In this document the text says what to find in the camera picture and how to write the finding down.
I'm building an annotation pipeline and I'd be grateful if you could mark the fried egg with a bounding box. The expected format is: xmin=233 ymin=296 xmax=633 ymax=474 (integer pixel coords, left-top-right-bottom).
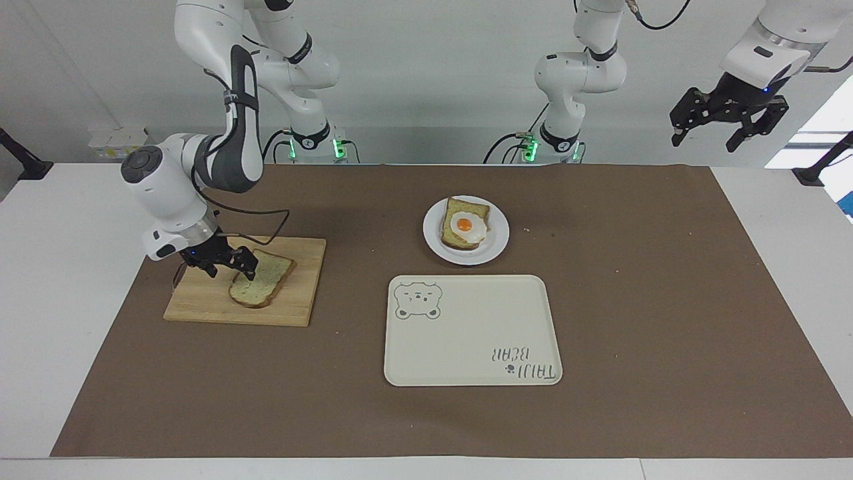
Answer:
xmin=450 ymin=210 xmax=488 ymax=243

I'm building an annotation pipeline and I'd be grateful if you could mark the black stand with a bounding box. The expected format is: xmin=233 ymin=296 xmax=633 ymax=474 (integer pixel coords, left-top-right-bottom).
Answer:
xmin=0 ymin=127 xmax=55 ymax=181
xmin=791 ymin=131 xmax=853 ymax=187

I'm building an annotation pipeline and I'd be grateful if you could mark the bread slice under egg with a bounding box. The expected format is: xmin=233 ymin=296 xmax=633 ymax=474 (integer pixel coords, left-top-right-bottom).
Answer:
xmin=440 ymin=197 xmax=492 ymax=251

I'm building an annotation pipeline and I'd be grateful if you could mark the wooden cutting board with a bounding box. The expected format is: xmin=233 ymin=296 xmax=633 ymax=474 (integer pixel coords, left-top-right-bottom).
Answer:
xmin=163 ymin=236 xmax=327 ymax=327

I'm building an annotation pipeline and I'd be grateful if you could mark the white round plate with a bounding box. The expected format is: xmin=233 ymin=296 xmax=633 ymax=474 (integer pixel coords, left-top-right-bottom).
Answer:
xmin=423 ymin=195 xmax=510 ymax=266

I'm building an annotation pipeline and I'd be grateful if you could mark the cream tray with bear print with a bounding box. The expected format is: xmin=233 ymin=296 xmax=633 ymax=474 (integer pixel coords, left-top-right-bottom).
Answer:
xmin=384 ymin=274 xmax=564 ymax=387

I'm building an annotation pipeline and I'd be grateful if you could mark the black cable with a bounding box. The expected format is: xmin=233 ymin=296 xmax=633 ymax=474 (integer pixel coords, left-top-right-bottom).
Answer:
xmin=262 ymin=129 xmax=295 ymax=163
xmin=802 ymin=56 xmax=853 ymax=73
xmin=192 ymin=133 xmax=292 ymax=245
xmin=625 ymin=0 xmax=692 ymax=31
xmin=483 ymin=131 xmax=535 ymax=165

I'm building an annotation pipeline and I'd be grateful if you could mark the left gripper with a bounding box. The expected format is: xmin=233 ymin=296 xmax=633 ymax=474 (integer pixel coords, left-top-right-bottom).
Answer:
xmin=670 ymin=71 xmax=790 ymax=153

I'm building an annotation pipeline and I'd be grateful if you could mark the plain bread slice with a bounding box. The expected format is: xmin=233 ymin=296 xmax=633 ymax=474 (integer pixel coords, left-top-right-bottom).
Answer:
xmin=229 ymin=249 xmax=296 ymax=309

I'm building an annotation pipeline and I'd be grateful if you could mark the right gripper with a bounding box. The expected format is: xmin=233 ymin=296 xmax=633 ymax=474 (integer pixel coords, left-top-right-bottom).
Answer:
xmin=180 ymin=231 xmax=259 ymax=281

